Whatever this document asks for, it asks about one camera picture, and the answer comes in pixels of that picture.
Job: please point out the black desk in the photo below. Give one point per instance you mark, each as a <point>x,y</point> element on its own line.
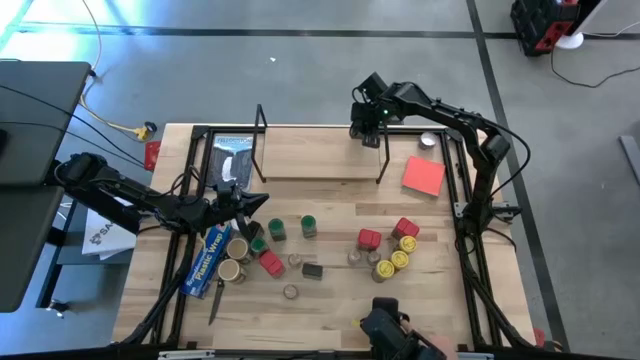
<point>30,125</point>

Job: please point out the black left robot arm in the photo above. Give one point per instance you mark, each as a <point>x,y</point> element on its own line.
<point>125,195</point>

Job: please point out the red lid patterned spice tin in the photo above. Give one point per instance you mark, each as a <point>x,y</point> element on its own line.
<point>406,228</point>
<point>271,263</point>
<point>369,239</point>

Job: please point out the wooden shelf black metal frame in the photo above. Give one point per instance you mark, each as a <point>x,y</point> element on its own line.
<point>320,152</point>

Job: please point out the tan lid round can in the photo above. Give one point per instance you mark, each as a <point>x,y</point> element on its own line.
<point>230,270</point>
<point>238,248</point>

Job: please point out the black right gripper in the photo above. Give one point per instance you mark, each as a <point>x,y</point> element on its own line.
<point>365,114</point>

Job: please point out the white round base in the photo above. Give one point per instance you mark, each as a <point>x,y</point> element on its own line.
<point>570,42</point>

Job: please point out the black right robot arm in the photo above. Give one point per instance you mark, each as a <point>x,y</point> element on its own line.
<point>450,112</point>

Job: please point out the blue plastic wrap box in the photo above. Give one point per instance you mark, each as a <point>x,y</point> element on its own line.
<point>207,262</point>

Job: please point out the red table clamp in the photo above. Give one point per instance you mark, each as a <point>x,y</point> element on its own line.
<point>152,156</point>
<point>539,337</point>

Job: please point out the black knife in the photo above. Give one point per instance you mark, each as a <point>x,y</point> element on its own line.
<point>216,302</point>

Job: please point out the red paper napkin stack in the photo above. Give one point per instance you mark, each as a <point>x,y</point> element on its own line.
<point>424,175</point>

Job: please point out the person's hand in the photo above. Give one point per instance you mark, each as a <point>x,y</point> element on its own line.
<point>442,346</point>

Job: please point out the black red tool case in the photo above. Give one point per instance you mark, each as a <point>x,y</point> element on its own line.
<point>540,25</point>

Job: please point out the yellow lid seasoning jar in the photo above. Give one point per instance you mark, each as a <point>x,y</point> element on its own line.
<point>408,244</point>
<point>385,269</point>
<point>400,259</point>

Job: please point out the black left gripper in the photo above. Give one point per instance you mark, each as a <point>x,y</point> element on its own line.
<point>212,212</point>

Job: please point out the green lid spice jar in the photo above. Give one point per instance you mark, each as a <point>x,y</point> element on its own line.
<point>258,245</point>
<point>308,223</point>
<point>276,226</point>

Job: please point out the white paper bag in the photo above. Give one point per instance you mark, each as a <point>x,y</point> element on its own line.
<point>107,237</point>

